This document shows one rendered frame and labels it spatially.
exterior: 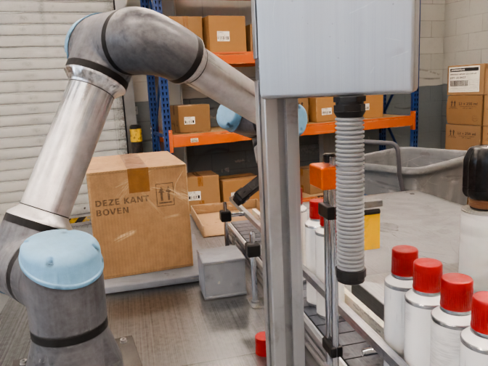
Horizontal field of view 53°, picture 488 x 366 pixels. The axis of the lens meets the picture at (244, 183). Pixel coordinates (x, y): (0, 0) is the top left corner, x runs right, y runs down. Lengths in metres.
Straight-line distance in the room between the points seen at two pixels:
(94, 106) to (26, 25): 4.08
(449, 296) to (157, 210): 0.82
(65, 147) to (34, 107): 4.05
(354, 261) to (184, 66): 0.47
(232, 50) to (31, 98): 1.89
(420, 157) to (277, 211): 3.20
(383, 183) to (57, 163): 2.43
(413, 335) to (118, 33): 0.64
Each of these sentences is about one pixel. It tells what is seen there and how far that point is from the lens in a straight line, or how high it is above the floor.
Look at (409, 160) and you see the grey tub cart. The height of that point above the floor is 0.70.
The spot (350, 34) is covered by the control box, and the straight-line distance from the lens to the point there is 0.55.
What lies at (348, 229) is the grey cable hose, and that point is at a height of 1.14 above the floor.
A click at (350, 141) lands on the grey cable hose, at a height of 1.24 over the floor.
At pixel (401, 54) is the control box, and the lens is 0.54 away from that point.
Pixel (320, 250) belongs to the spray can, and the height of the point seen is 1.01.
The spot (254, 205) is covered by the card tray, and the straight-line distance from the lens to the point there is 1.91.
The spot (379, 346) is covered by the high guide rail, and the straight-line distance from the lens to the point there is 0.69.
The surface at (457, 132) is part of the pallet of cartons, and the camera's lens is 4.61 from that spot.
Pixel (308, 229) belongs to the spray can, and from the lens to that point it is 0.92.
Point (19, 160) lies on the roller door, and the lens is 4.98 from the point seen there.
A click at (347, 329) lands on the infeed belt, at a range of 0.90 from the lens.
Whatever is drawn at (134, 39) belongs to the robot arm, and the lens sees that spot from 0.86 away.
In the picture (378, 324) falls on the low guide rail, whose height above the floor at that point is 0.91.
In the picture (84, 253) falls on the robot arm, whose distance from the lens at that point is 0.76.
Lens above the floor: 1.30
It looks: 11 degrees down
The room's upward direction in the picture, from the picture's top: 3 degrees counter-clockwise
